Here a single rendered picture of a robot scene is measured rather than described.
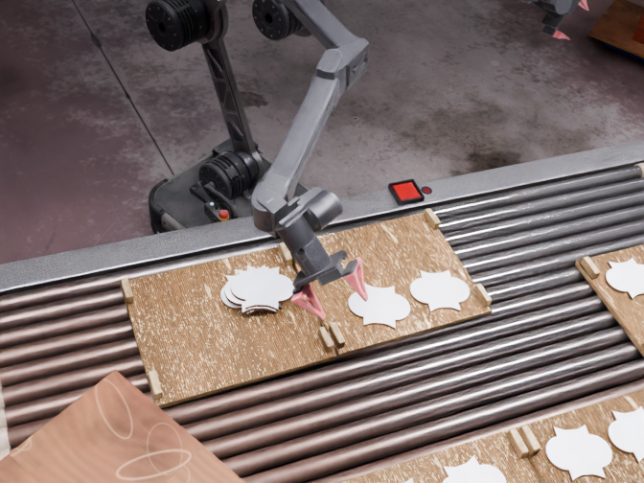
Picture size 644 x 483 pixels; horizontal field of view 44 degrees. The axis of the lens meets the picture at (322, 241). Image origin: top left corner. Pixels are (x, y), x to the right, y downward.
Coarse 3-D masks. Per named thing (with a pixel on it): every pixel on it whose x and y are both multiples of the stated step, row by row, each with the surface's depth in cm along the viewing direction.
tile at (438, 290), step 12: (432, 276) 199; (444, 276) 199; (420, 288) 195; (432, 288) 196; (444, 288) 196; (456, 288) 197; (468, 288) 197; (420, 300) 193; (432, 300) 193; (444, 300) 194; (456, 300) 194
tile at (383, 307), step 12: (372, 288) 194; (384, 288) 194; (360, 300) 191; (372, 300) 191; (384, 300) 192; (396, 300) 192; (360, 312) 189; (372, 312) 189; (384, 312) 189; (396, 312) 190; (408, 312) 190; (372, 324) 188; (384, 324) 187
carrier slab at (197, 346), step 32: (256, 256) 198; (160, 288) 188; (192, 288) 189; (160, 320) 182; (192, 320) 183; (224, 320) 184; (256, 320) 185; (288, 320) 186; (160, 352) 176; (192, 352) 177; (224, 352) 178; (256, 352) 179; (288, 352) 180; (320, 352) 181; (160, 384) 171; (192, 384) 172; (224, 384) 173
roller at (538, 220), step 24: (528, 216) 221; (552, 216) 222; (576, 216) 224; (456, 240) 212; (480, 240) 215; (96, 312) 184; (120, 312) 185; (0, 336) 177; (24, 336) 178; (48, 336) 180
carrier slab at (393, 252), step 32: (384, 224) 210; (416, 224) 211; (352, 256) 201; (384, 256) 203; (416, 256) 204; (448, 256) 205; (320, 288) 193; (352, 288) 194; (320, 320) 188; (352, 320) 188; (416, 320) 190; (448, 320) 191; (352, 352) 183
